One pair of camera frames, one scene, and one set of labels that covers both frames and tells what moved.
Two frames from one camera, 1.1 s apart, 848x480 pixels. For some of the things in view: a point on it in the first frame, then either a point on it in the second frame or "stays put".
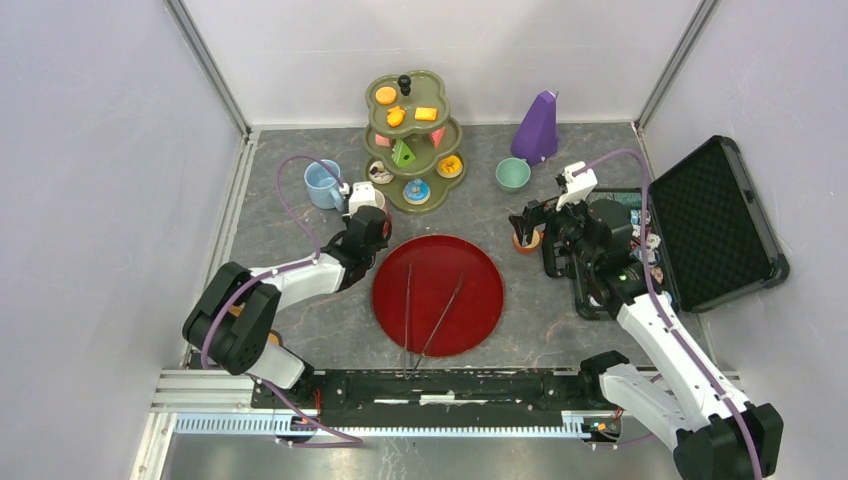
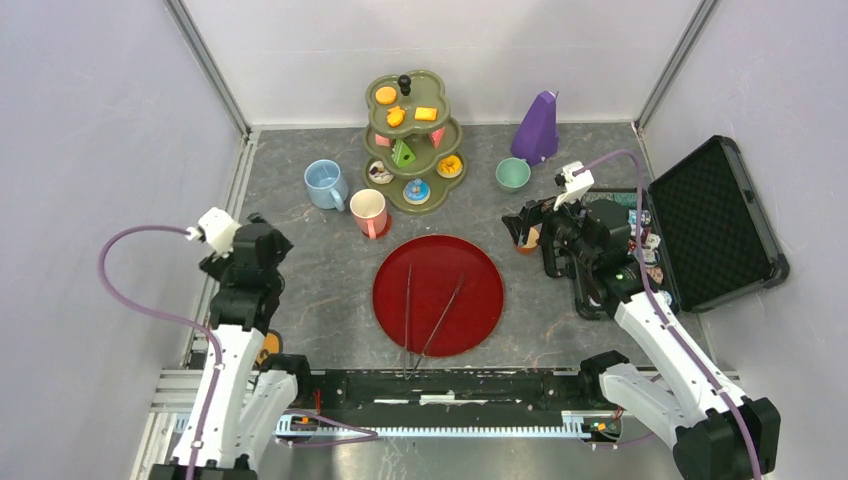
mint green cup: x=512 y=174 stays put
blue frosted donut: x=417 y=191 stays put
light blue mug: x=323 y=189 stays put
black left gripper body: x=369 y=256 → x=220 y=266
